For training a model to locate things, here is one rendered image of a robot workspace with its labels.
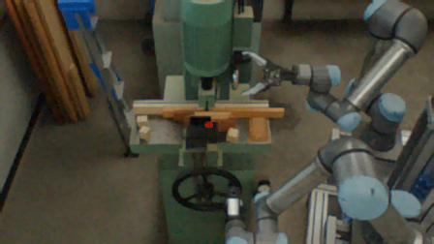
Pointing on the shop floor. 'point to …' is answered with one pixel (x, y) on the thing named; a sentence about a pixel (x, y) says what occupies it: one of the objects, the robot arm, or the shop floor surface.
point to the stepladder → (99, 60)
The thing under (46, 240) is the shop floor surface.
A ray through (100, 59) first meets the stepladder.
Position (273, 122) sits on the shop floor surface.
